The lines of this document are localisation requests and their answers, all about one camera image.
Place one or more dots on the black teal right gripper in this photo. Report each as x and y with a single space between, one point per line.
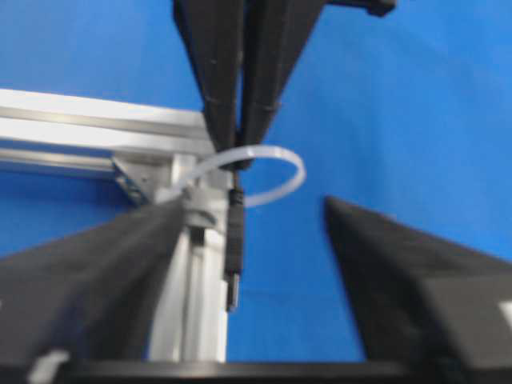
275 35

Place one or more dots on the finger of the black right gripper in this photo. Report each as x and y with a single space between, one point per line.
212 35

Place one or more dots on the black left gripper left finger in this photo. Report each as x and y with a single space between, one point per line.
92 294

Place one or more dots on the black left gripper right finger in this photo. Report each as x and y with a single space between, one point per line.
415 294

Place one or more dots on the white zip tie loop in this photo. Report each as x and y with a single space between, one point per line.
272 160

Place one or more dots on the silver aluminium extrusion frame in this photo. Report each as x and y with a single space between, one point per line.
146 150

